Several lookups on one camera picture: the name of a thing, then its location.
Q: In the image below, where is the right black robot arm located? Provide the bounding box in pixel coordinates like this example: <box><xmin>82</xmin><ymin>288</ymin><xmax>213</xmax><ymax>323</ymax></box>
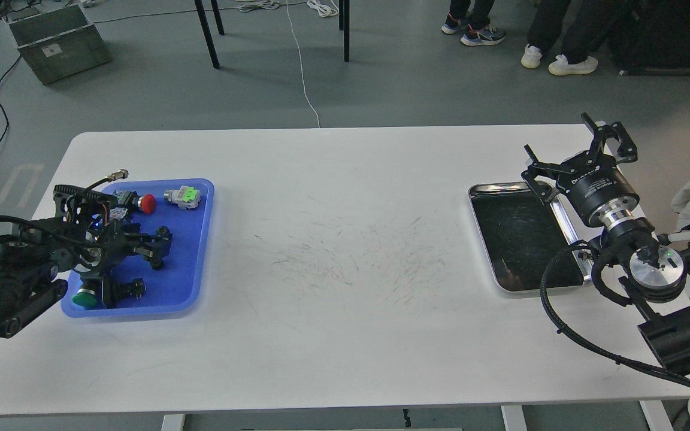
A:
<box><xmin>521</xmin><ymin>114</ymin><xmax>690</xmax><ymax>388</ymax></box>

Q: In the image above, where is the silver metal tray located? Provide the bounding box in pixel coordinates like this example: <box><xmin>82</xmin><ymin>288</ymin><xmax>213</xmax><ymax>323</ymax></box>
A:
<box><xmin>468</xmin><ymin>182</ymin><xmax>579</xmax><ymax>296</ymax></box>

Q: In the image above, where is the black table leg left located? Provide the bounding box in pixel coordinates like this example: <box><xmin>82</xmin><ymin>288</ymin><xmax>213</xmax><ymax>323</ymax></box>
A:
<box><xmin>193</xmin><ymin>0</ymin><xmax>225</xmax><ymax>70</ymax></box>

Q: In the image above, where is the blue sneaker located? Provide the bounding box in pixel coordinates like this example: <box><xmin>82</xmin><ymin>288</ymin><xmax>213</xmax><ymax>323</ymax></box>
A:
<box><xmin>441</xmin><ymin>14</ymin><xmax>506</xmax><ymax>47</ymax></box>

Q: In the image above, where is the black equipment case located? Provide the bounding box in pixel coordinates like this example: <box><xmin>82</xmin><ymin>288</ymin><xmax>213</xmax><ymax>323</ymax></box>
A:
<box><xmin>606</xmin><ymin>1</ymin><xmax>690</xmax><ymax>74</ymax></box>

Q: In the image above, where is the white cable on floor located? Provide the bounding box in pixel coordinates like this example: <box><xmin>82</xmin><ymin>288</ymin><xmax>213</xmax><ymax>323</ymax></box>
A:
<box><xmin>236</xmin><ymin>0</ymin><xmax>338</xmax><ymax>128</ymax></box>

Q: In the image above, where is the white sneaker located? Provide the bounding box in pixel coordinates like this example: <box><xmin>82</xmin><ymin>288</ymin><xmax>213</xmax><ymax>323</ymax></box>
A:
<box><xmin>520</xmin><ymin>44</ymin><xmax>543</xmax><ymax>70</ymax></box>
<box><xmin>548</xmin><ymin>54</ymin><xmax>598</xmax><ymax>77</ymax></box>

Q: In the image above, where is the white sneaker left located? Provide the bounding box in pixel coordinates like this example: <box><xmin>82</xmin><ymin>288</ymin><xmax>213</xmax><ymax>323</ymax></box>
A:
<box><xmin>520</xmin><ymin>44</ymin><xmax>543</xmax><ymax>70</ymax></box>

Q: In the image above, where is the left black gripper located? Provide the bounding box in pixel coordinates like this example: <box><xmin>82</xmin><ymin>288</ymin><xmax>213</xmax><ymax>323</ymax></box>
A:
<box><xmin>78</xmin><ymin>219</ymin><xmax>173</xmax><ymax>279</ymax></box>

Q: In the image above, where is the black switch component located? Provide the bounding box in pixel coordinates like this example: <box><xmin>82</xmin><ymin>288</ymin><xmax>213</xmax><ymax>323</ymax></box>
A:
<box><xmin>101</xmin><ymin>277</ymin><xmax>146</xmax><ymax>309</ymax></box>

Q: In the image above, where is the black table leg right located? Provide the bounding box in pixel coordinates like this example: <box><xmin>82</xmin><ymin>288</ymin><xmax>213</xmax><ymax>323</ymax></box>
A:
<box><xmin>337</xmin><ymin>0</ymin><xmax>350</xmax><ymax>63</ymax></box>

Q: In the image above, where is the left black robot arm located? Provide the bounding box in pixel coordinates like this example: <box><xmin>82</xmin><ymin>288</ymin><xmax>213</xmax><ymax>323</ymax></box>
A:
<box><xmin>0</xmin><ymin>169</ymin><xmax>173</xmax><ymax>338</ymax></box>

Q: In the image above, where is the green push button switch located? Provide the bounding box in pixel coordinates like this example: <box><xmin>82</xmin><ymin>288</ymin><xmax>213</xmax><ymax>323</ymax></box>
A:
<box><xmin>71</xmin><ymin>278</ymin><xmax>103</xmax><ymax>310</ymax></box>

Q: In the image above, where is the blue plastic tray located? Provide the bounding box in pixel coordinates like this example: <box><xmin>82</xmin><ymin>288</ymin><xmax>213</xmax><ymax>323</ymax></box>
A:
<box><xmin>60</xmin><ymin>178</ymin><xmax>216</xmax><ymax>321</ymax></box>

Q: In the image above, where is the white sneaker right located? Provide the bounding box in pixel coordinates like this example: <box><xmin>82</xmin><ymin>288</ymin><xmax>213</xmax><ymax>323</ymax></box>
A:
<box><xmin>548</xmin><ymin>54</ymin><xmax>598</xmax><ymax>77</ymax></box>

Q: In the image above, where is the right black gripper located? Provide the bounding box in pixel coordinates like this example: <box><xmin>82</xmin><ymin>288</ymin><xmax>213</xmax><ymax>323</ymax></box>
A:
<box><xmin>521</xmin><ymin>113</ymin><xmax>640</xmax><ymax>228</ymax></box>

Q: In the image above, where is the green grey switch module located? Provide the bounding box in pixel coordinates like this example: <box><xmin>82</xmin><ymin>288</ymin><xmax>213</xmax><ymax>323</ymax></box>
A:
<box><xmin>164</xmin><ymin>186</ymin><xmax>202</xmax><ymax>210</ymax></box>

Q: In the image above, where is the red push button switch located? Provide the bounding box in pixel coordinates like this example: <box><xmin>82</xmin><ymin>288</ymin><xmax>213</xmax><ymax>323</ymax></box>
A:
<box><xmin>113</xmin><ymin>190</ymin><xmax>157</xmax><ymax>214</ymax></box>

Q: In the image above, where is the black table leg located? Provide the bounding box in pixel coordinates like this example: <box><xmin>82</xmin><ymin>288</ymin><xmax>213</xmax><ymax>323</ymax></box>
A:
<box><xmin>337</xmin><ymin>0</ymin><xmax>350</xmax><ymax>63</ymax></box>
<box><xmin>193</xmin><ymin>0</ymin><xmax>225</xmax><ymax>70</ymax></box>

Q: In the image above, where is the black gear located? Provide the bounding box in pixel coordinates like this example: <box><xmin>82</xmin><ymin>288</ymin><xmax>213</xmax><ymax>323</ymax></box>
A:
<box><xmin>156</xmin><ymin>226</ymin><xmax>173</xmax><ymax>238</ymax></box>
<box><xmin>149</xmin><ymin>257</ymin><xmax>164</xmax><ymax>271</ymax></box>

